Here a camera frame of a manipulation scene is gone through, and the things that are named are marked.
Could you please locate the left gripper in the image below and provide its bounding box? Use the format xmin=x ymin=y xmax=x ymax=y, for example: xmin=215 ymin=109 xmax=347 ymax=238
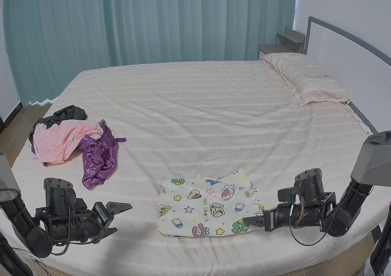
xmin=70 ymin=202 xmax=134 ymax=245

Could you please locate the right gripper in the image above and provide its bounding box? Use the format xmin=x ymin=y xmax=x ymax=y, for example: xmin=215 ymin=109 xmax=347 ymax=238
xmin=243 ymin=206 xmax=296 ymax=233

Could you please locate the white printed pyjama top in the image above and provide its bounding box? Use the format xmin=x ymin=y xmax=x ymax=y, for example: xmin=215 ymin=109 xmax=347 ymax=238
xmin=157 ymin=169 xmax=266 ymax=238

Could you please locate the bed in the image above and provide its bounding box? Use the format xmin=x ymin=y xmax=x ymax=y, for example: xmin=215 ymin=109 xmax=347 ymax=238
xmin=11 ymin=16 xmax=391 ymax=276

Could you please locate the purple satin garment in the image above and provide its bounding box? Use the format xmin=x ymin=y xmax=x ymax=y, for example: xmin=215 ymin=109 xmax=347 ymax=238
xmin=31 ymin=119 xmax=127 ymax=190

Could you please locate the pink garment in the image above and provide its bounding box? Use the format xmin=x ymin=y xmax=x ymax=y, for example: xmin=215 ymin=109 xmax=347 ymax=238
xmin=32 ymin=122 xmax=103 ymax=165

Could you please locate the black garment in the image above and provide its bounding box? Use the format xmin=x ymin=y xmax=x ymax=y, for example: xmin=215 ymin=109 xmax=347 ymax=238
xmin=29 ymin=105 xmax=88 ymax=144

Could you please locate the cream pillow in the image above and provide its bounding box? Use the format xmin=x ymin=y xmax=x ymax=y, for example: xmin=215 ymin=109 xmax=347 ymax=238
xmin=262 ymin=53 xmax=351 ymax=107

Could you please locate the grey bedside table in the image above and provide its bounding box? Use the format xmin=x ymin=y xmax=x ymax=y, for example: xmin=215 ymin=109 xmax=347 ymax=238
xmin=259 ymin=27 xmax=306 ymax=61

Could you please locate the blue-green curtain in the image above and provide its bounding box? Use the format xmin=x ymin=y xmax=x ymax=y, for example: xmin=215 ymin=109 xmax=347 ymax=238
xmin=3 ymin=0 xmax=297 ymax=106

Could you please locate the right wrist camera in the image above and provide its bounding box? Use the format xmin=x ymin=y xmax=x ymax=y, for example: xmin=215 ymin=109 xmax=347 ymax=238
xmin=277 ymin=188 xmax=296 ymax=206

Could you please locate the black cable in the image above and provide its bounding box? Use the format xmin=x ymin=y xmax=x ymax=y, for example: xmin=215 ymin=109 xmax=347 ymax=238
xmin=51 ymin=242 xmax=70 ymax=256
xmin=289 ymin=225 xmax=328 ymax=246

